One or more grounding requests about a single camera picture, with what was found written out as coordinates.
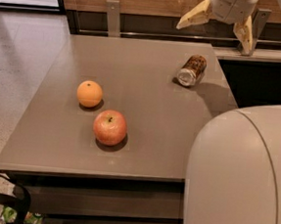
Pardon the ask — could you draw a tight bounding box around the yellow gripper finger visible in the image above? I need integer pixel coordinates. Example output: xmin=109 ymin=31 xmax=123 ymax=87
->
xmin=176 ymin=0 xmax=212 ymax=29
xmin=233 ymin=17 xmax=253 ymax=56

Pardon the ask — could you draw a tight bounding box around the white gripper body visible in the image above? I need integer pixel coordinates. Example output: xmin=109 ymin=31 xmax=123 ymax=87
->
xmin=211 ymin=0 xmax=258 ymax=24

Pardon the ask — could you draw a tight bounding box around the orange drink can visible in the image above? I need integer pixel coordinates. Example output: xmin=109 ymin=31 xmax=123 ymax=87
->
xmin=176 ymin=55 xmax=207 ymax=87

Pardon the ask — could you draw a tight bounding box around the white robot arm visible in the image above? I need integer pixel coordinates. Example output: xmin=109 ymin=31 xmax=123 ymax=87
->
xmin=183 ymin=103 xmax=281 ymax=224

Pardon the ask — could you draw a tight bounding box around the orange fruit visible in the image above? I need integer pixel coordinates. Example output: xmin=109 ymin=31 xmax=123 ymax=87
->
xmin=76 ymin=81 xmax=103 ymax=108

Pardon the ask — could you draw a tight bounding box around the red apple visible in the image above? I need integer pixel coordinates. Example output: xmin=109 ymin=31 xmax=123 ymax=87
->
xmin=93 ymin=110 xmax=127 ymax=146

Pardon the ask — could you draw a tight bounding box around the green packet on floor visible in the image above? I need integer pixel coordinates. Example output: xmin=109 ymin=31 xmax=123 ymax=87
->
xmin=0 ymin=206 xmax=44 ymax=224

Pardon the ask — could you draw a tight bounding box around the left metal bracket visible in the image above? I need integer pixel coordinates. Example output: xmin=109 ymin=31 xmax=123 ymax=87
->
xmin=106 ymin=0 xmax=120 ymax=37

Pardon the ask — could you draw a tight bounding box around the grey table drawer frame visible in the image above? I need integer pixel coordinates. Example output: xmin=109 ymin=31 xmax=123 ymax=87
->
xmin=9 ymin=172 xmax=184 ymax=224

